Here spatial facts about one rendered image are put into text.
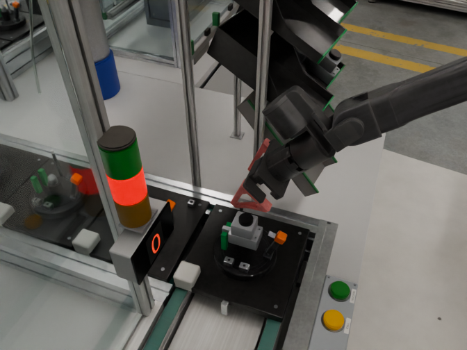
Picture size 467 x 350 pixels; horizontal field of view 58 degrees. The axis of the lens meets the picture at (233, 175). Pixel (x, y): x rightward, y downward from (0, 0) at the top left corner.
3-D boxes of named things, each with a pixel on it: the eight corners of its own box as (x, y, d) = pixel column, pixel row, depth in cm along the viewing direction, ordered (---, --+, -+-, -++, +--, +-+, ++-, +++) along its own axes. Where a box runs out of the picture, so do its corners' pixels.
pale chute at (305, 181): (324, 166, 113) (338, 161, 110) (304, 197, 105) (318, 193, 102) (262, 81, 107) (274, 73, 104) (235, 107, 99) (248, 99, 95)
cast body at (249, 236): (262, 235, 92) (264, 214, 87) (256, 251, 89) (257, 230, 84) (226, 225, 94) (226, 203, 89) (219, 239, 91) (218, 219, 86)
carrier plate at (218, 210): (308, 234, 102) (310, 228, 100) (281, 323, 85) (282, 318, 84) (215, 208, 108) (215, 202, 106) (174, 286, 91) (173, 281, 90)
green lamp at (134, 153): (149, 160, 59) (143, 132, 56) (130, 184, 56) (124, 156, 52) (117, 152, 60) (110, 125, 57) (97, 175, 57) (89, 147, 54)
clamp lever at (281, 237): (273, 251, 92) (288, 234, 87) (271, 258, 91) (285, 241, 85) (258, 243, 92) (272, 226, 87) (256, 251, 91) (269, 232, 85)
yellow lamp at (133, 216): (157, 208, 66) (153, 186, 63) (142, 232, 63) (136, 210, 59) (129, 200, 67) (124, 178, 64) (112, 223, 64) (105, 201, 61)
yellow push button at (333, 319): (344, 317, 86) (345, 312, 85) (340, 335, 83) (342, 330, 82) (324, 311, 87) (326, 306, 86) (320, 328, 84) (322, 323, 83)
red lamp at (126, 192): (153, 185, 63) (149, 161, 59) (136, 210, 59) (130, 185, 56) (124, 178, 64) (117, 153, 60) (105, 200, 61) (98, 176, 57)
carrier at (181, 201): (210, 207, 108) (208, 171, 99) (167, 285, 92) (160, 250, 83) (127, 183, 114) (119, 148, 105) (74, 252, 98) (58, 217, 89)
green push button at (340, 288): (349, 289, 91) (351, 283, 89) (346, 305, 88) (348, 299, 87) (331, 282, 92) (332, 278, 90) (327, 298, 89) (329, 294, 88)
